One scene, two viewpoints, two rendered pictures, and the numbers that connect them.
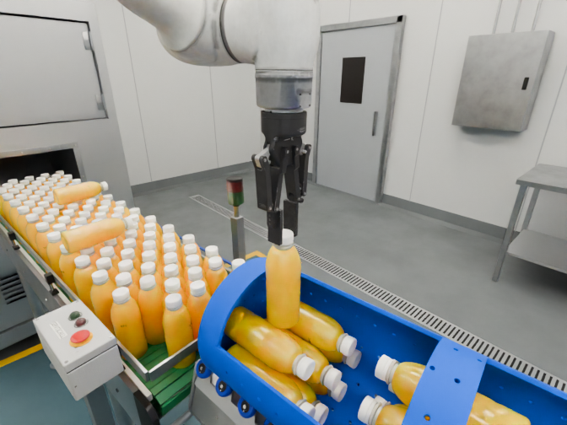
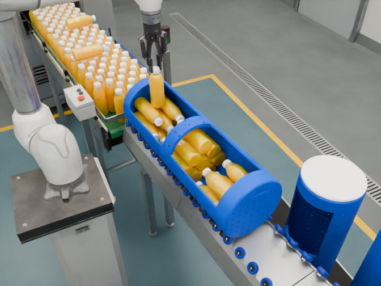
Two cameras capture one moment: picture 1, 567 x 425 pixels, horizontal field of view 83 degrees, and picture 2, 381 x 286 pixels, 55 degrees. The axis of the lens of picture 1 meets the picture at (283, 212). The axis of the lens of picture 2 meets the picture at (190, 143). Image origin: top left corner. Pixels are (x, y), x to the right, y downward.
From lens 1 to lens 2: 1.22 m
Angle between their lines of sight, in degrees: 23
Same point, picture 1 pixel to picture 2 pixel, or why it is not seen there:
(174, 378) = (117, 125)
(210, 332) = (126, 103)
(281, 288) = (153, 90)
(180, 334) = (120, 106)
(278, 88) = (145, 17)
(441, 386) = (183, 125)
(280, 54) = (144, 7)
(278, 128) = (147, 30)
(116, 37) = not seen: outside the picture
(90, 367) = (84, 109)
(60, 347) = (73, 100)
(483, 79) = not seen: outside the picture
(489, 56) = not seen: outside the picture
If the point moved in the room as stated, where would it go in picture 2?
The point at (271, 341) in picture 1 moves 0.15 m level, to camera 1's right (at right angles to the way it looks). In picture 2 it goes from (148, 110) to (177, 115)
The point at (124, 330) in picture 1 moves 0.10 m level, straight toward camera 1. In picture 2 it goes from (98, 101) to (100, 110)
